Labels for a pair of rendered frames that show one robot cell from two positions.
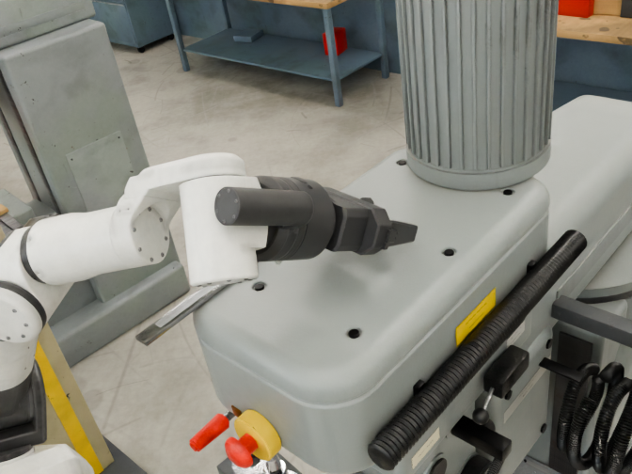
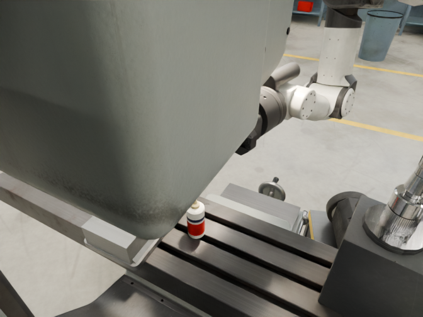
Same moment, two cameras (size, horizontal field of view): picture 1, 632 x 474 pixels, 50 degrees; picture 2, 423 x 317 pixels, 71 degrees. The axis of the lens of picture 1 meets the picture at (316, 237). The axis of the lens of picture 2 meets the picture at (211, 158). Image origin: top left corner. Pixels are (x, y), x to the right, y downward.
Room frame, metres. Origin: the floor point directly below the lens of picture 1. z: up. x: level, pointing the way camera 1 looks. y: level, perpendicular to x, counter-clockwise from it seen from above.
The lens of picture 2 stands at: (1.10, -0.20, 1.51)
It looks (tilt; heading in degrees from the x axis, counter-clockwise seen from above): 37 degrees down; 161
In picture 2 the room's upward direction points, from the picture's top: straight up
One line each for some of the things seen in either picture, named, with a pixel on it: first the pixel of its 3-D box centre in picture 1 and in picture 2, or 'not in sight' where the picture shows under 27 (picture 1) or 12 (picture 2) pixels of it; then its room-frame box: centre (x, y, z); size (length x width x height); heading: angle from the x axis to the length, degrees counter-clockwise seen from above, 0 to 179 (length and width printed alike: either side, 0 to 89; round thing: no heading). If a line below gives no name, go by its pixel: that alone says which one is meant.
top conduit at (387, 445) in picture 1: (489, 331); not in sight; (0.60, -0.19, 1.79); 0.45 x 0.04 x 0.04; 133
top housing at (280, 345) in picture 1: (382, 286); not in sight; (0.70, -0.08, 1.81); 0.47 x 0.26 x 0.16; 133
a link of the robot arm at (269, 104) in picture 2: not in sight; (242, 122); (0.65, 0.02, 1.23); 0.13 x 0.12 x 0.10; 27
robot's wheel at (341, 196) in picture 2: not in sight; (349, 210); (0.40, 0.71, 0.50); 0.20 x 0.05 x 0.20; 61
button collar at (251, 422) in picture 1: (257, 434); not in sight; (0.53, 0.11, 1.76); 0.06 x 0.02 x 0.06; 43
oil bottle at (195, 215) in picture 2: not in sight; (195, 216); (0.66, -0.09, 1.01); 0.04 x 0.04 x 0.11
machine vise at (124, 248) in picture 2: not in sight; (153, 190); (0.54, -0.16, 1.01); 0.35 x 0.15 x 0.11; 134
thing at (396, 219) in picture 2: not in sight; (403, 212); (0.90, 0.16, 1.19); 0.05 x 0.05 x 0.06
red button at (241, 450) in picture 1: (243, 449); not in sight; (0.52, 0.12, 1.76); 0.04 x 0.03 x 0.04; 43
